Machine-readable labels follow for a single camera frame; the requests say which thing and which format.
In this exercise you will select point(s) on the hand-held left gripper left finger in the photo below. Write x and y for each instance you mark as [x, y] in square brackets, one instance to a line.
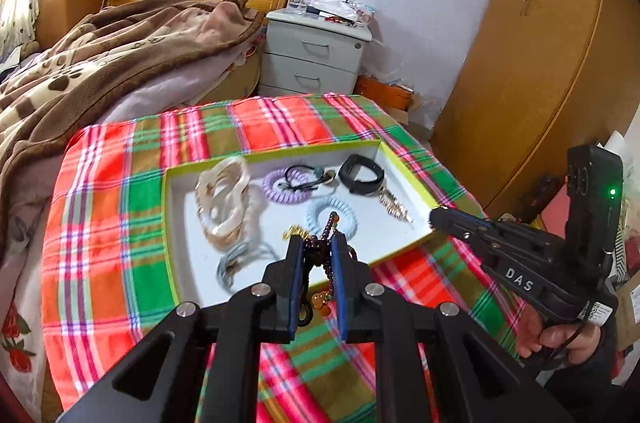
[297, 283]

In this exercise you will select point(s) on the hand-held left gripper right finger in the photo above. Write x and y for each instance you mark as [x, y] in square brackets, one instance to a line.
[340, 288]

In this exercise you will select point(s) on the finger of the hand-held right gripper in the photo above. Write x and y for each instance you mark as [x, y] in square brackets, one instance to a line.
[480, 228]
[517, 280]

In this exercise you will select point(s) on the gold hair clip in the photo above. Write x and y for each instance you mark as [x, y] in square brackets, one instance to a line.
[395, 205]

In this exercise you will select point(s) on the yellow-green shallow box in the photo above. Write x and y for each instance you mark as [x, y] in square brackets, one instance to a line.
[195, 253]

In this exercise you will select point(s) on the person's right hand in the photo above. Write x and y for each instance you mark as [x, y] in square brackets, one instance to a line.
[562, 338]

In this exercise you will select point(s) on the pink plastic basin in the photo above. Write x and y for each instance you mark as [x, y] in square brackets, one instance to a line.
[555, 213]

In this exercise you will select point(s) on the black wrist band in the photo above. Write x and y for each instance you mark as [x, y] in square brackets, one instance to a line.
[362, 189]

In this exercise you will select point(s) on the cardboard box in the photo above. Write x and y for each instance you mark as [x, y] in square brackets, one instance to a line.
[630, 313]

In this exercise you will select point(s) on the wooden wardrobe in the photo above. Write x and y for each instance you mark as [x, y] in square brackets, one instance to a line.
[540, 78]

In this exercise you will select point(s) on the orange box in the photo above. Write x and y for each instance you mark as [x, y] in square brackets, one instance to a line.
[385, 95]

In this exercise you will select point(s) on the red green plaid cloth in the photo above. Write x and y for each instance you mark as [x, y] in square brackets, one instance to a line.
[125, 228]

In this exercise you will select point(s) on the white nightstand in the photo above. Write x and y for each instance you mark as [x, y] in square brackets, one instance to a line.
[310, 53]

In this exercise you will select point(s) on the clear plastic packet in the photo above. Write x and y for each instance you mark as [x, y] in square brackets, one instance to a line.
[345, 9]

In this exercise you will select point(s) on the white rose print bedsheet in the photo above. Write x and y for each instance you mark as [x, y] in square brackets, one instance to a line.
[15, 343]

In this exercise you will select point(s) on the brown paw print blanket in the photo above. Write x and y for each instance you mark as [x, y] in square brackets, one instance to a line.
[100, 53]

